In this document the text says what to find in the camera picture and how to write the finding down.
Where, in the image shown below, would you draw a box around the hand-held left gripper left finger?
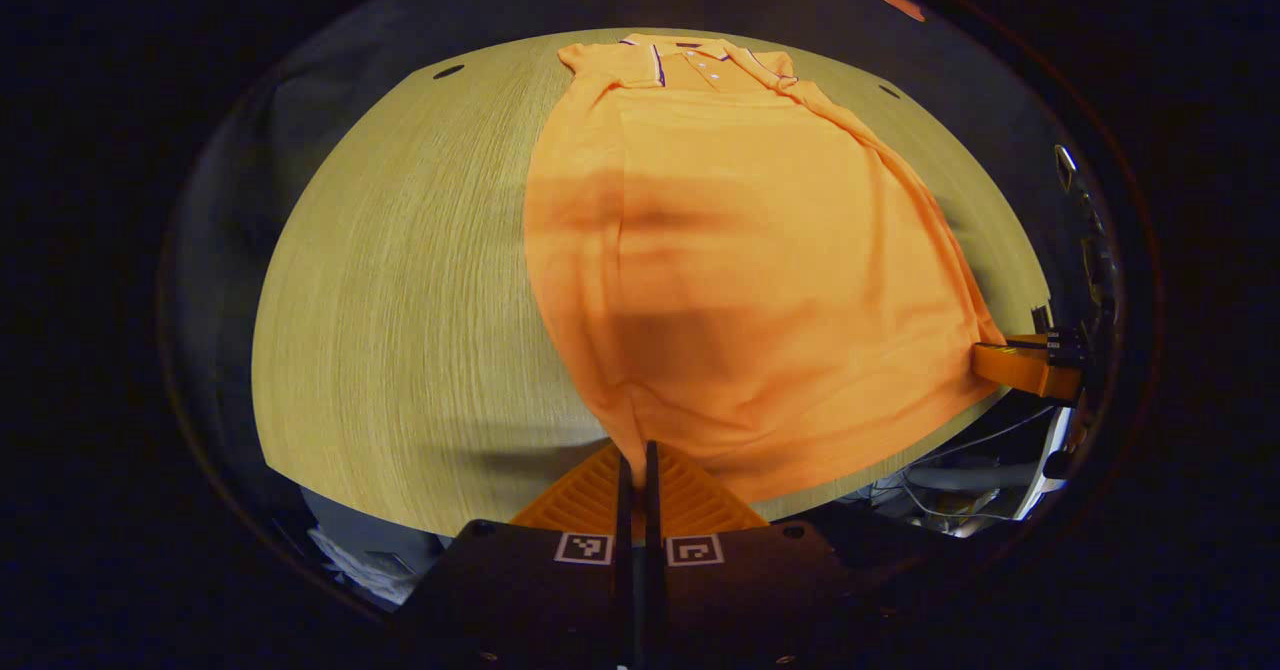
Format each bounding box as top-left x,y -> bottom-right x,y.
395,440 -> 635,670

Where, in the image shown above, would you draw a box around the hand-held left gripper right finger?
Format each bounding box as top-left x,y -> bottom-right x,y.
645,440 -> 901,670

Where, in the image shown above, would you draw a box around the orange T-shirt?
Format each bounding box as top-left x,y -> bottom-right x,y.
522,33 -> 1006,506

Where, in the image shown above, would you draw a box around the white object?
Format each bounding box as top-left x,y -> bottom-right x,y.
1015,405 -> 1077,521

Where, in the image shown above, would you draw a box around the grey cloth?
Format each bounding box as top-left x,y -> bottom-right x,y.
300,490 -> 451,609

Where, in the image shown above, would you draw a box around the thin cables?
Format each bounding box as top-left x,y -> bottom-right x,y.
850,405 -> 1061,529

